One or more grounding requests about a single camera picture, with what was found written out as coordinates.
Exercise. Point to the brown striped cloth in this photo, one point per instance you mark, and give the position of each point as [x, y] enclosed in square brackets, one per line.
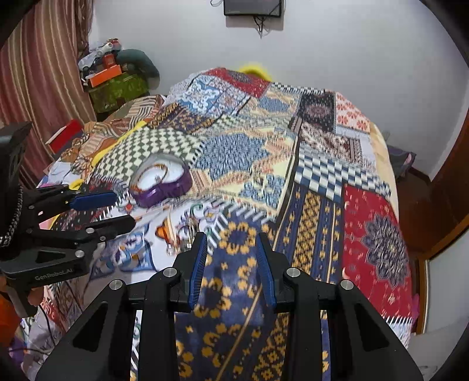
[121, 117]

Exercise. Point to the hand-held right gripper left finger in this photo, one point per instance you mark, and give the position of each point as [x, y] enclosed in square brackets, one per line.
[197, 273]

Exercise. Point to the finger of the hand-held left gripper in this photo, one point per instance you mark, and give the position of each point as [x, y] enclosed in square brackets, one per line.
[93, 200]
[99, 229]

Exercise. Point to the wooden door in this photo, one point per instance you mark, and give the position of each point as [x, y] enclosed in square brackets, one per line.
[439, 190]

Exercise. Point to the white framed mirror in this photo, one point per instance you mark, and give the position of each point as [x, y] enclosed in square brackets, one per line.
[427, 293]

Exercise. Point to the pile of household clutter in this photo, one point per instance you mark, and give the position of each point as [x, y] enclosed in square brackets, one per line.
[99, 53]

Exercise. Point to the person's left hand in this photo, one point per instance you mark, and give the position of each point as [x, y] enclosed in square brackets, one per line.
[34, 296]

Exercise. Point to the wall television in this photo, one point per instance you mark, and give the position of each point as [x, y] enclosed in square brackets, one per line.
[252, 7]

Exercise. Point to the purple cloth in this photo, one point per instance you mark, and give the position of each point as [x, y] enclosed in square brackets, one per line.
[401, 158]

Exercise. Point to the yellow round object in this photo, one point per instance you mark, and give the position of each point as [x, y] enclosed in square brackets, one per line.
[254, 69]

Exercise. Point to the white printed bed sheet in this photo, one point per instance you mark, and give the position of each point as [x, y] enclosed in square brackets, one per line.
[146, 234]

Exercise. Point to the purple round jewelry box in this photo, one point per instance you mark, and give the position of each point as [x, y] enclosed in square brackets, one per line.
[166, 188]

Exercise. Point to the orange box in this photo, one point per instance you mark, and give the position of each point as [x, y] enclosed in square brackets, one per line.
[104, 75]

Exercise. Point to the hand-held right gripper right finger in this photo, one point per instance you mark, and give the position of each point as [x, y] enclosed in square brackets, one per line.
[266, 273]

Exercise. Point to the striped red curtain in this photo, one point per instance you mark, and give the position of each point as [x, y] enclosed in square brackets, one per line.
[40, 80]

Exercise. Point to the red flat box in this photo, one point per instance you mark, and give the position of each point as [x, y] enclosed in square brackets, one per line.
[66, 134]

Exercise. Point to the patchwork printed blanket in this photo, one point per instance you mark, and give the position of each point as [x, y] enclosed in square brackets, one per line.
[278, 190]

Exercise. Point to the gold bangle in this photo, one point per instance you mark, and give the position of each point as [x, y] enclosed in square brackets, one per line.
[155, 172]

